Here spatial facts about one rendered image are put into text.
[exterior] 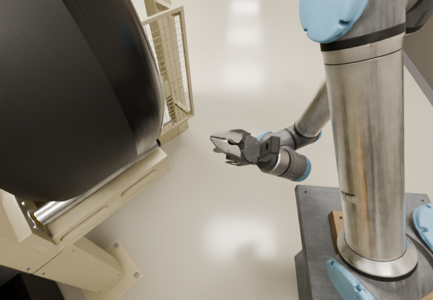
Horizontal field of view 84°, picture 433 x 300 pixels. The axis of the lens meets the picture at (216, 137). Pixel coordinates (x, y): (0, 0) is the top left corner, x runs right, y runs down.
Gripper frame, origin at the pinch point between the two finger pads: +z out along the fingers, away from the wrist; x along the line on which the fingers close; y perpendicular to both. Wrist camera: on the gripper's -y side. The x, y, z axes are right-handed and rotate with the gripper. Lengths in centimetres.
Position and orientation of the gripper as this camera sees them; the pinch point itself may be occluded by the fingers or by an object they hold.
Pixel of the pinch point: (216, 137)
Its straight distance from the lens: 58.9
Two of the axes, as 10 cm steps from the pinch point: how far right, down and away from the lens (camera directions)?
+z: -8.1, -2.8, -5.2
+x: 1.2, -9.4, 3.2
